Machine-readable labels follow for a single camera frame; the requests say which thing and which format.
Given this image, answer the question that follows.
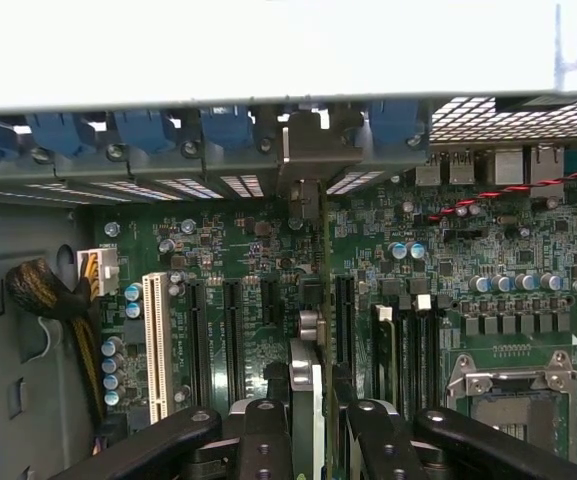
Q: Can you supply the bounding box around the green motherboard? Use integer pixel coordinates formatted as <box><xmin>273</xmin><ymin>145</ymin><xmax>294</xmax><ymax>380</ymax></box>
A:
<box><xmin>90</xmin><ymin>144</ymin><xmax>577</xmax><ymax>480</ymax></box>

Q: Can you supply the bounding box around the black and silver PC case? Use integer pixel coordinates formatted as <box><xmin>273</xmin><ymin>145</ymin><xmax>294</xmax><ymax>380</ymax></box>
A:
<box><xmin>0</xmin><ymin>92</ymin><xmax>577</xmax><ymax>480</ymax></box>

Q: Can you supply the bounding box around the CPU socket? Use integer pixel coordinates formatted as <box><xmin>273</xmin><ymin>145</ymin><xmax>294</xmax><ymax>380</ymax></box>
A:
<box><xmin>445</xmin><ymin>349</ymin><xmax>577</xmax><ymax>480</ymax></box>

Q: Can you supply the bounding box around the braided black yellow power cable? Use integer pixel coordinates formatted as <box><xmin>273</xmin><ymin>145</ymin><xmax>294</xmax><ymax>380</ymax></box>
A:
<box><xmin>5</xmin><ymin>246</ymin><xmax>121</xmax><ymax>441</ymax></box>

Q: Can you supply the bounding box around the black RAM slot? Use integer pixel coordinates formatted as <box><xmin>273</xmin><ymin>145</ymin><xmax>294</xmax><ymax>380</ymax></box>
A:
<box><xmin>372</xmin><ymin>302</ymin><xmax>395</xmax><ymax>409</ymax></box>
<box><xmin>412</xmin><ymin>293</ymin><xmax>432</xmax><ymax>412</ymax></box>
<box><xmin>430</xmin><ymin>294</ymin><xmax>445</xmax><ymax>412</ymax></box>
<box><xmin>395</xmin><ymin>297</ymin><xmax>414</xmax><ymax>426</ymax></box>

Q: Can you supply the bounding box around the white expansion slot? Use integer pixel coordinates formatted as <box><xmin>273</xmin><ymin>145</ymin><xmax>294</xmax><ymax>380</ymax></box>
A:
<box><xmin>141</xmin><ymin>271</ymin><xmax>173</xmax><ymax>425</ymax></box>

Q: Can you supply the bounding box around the short black expansion slot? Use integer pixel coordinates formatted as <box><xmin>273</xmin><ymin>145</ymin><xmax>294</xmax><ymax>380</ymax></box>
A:
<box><xmin>261</xmin><ymin>276</ymin><xmax>283</xmax><ymax>325</ymax></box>

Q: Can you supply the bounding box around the red and black twisted wire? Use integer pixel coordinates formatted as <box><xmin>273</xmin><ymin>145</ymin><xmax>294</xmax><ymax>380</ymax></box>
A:
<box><xmin>426</xmin><ymin>167</ymin><xmax>577</xmax><ymax>222</ymax></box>

